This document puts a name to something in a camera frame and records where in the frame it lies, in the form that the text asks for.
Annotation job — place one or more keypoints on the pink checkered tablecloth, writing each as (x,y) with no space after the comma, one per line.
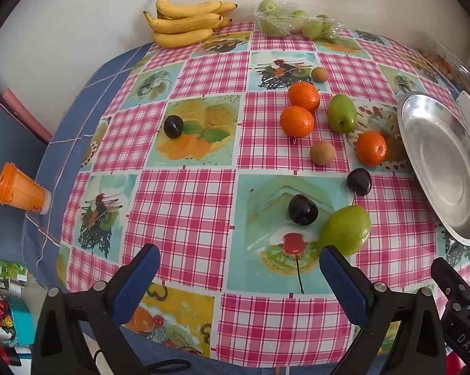
(188,211)

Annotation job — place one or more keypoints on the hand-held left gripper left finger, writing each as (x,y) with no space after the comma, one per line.
(141,277)

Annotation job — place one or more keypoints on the pile of brown longans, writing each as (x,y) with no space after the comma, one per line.
(434,62)

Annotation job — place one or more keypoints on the teal plastic bin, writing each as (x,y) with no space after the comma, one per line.
(23,328)

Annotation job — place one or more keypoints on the orange mandarin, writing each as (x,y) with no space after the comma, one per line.
(296,121)
(303,95)
(371,147)

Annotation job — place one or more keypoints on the clear plastic tray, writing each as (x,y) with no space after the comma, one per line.
(285,31)

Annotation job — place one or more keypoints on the brown kiwi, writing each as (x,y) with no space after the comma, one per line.
(319,74)
(322,152)

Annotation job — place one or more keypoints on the round metal plate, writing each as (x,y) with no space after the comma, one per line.
(442,164)

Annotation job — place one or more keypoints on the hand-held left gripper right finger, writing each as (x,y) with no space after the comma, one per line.
(340,285)

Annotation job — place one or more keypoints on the pile of green jujubes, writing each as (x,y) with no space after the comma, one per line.
(311,29)

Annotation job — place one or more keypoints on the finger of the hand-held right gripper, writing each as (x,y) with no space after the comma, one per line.
(450,278)

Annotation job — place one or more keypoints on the green mango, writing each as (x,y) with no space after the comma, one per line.
(344,230)
(341,113)

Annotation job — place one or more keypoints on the bunch of yellow bananas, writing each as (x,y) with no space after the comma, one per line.
(180,37)

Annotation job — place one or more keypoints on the orange plastic cup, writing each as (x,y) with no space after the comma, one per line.
(20,193)

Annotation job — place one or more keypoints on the clear plastic lidded container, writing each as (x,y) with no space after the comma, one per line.
(450,56)

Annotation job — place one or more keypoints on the dark purple plum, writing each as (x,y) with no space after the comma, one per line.
(303,209)
(358,181)
(173,126)

